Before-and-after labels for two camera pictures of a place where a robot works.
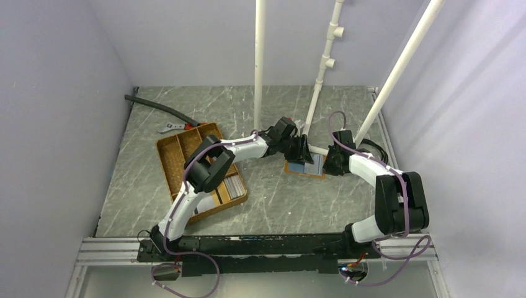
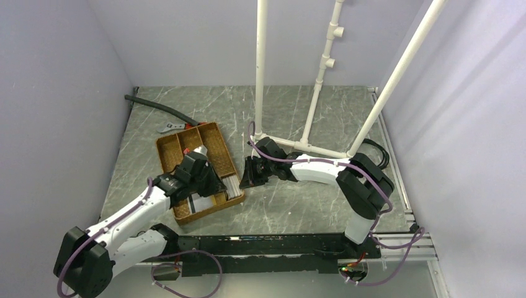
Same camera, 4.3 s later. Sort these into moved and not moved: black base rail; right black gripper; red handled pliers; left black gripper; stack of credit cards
Moved: right black gripper; left black gripper
Not moved: red handled pliers; black base rail; stack of credit cards
